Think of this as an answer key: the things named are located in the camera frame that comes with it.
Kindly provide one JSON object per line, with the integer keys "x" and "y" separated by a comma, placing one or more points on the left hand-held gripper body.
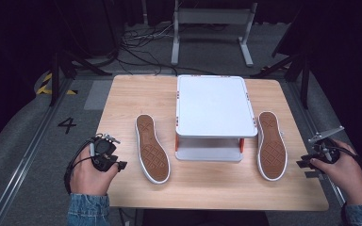
{"x": 103, "y": 150}

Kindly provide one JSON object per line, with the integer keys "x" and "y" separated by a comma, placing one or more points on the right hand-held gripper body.
{"x": 326, "y": 150}

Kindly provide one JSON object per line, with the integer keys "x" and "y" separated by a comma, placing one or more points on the black canvas sneaker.
{"x": 152, "y": 148}
{"x": 271, "y": 146}

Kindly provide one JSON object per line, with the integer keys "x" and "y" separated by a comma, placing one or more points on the white two-tier shoe rack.
{"x": 214, "y": 116}

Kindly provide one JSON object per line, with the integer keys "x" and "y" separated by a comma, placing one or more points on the person's left hand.
{"x": 89, "y": 179}

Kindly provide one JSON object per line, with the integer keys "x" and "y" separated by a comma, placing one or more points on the person's right hand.
{"x": 347, "y": 175}

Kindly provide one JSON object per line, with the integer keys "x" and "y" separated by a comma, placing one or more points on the grey tape strip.
{"x": 312, "y": 174}

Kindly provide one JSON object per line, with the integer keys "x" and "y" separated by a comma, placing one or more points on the yellow black hazard tape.
{"x": 48, "y": 86}

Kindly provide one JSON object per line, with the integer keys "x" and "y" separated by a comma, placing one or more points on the black metal stand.
{"x": 290, "y": 67}
{"x": 66, "y": 69}

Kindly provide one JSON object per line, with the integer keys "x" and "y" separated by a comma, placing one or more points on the metal floor rail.
{"x": 22, "y": 157}
{"x": 317, "y": 138}

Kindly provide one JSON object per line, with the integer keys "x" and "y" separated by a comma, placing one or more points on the white metal stand frame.
{"x": 212, "y": 31}

